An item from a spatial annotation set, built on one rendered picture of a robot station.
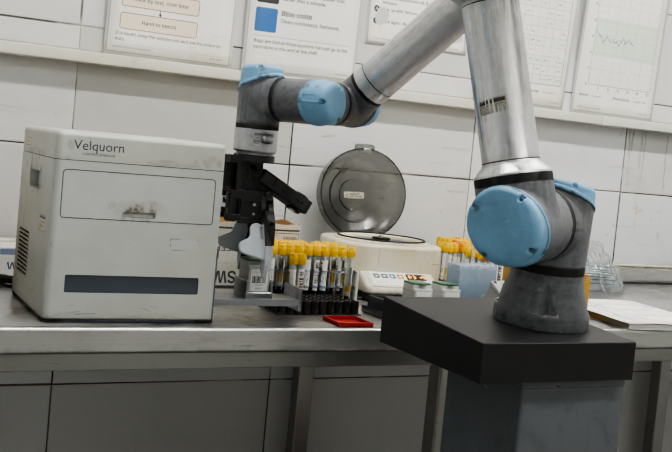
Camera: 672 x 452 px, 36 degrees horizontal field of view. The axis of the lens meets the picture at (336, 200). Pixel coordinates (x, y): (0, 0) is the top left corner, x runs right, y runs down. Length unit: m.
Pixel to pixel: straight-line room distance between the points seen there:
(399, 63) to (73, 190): 0.57
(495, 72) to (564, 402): 0.51
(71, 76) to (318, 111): 0.78
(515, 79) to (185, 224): 0.58
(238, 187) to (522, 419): 0.61
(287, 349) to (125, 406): 0.74
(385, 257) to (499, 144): 0.75
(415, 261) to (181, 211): 0.69
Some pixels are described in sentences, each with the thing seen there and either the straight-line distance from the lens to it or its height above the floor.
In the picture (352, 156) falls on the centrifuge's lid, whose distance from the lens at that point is 2.49.
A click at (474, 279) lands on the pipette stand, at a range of 2.12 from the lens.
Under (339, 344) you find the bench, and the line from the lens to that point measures 1.82.
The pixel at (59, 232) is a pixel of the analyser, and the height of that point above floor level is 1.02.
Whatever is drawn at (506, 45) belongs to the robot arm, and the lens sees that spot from 1.53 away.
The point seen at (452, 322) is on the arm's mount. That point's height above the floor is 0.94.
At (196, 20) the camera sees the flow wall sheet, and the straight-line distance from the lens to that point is 2.38.
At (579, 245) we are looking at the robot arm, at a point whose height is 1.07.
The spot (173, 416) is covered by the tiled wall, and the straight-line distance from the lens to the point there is 2.48.
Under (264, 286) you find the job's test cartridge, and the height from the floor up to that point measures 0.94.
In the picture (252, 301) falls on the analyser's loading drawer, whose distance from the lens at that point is 1.79.
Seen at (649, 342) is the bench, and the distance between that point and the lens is 2.25.
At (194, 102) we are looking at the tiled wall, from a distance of 2.38.
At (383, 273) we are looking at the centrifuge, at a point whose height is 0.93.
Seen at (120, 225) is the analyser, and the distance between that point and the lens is 1.68.
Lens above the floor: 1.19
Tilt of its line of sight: 3 degrees down
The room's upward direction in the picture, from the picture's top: 5 degrees clockwise
